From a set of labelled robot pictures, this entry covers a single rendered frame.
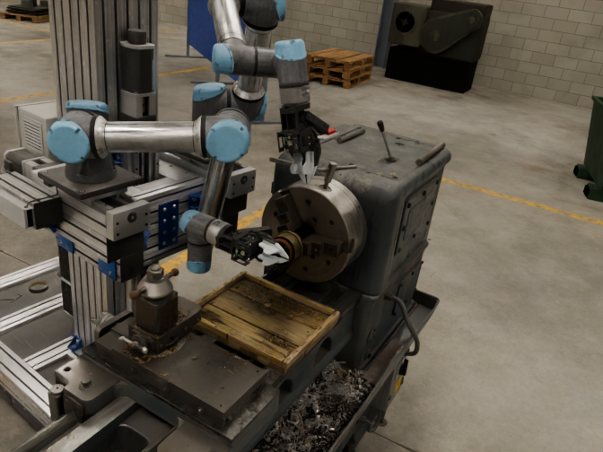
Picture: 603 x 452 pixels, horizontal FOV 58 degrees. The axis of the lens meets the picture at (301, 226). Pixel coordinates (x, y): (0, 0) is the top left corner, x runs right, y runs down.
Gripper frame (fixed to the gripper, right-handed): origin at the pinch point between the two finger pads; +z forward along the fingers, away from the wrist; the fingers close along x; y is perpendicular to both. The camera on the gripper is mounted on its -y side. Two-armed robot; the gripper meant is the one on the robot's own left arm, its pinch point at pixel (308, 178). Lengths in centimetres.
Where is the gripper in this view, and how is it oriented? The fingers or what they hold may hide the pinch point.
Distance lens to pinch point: 146.4
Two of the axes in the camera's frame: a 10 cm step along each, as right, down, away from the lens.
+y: -5.1, 3.2, -8.0
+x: 8.5, 0.8, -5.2
